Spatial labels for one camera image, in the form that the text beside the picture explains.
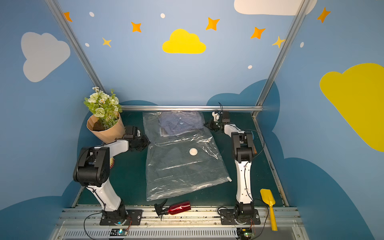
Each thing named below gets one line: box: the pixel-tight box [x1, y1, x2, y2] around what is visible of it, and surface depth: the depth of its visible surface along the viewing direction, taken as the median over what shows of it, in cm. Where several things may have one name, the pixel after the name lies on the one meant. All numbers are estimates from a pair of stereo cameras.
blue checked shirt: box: [158, 111, 204, 137], surface depth 110 cm
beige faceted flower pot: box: [86, 112, 125, 144], surface depth 95 cm
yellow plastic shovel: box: [260, 188, 278, 231], surface depth 80 cm
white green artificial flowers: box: [83, 86, 123, 129], surface depth 89 cm
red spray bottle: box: [154, 198, 191, 221], surface depth 76 cm
